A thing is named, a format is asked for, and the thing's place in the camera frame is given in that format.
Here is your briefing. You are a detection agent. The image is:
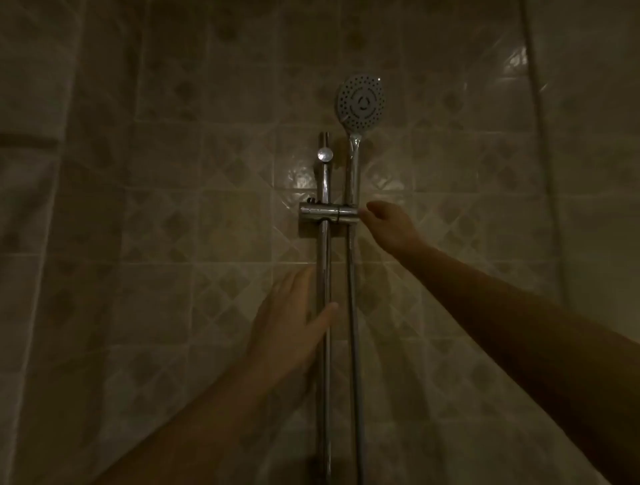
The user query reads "person's left hand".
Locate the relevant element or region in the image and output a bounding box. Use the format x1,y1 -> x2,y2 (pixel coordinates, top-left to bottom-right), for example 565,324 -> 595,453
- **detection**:
245,267 -> 340,386

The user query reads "person's right hand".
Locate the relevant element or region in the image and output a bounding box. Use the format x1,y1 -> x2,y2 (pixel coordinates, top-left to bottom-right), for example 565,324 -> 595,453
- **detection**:
359,201 -> 426,260

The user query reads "metal flexible shower hose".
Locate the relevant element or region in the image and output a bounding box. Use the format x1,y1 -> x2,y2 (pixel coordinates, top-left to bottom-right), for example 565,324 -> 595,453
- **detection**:
347,222 -> 369,485

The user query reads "person's right forearm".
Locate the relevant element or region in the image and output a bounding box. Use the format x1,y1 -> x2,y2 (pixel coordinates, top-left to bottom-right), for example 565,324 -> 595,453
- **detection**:
399,243 -> 640,485

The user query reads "person's left forearm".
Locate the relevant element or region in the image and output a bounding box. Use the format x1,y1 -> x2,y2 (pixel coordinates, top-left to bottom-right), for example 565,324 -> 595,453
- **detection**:
92,349 -> 311,485

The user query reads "chrome shower slide rail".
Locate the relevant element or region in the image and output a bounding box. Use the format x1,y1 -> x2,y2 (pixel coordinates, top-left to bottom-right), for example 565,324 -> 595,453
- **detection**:
315,131 -> 336,485

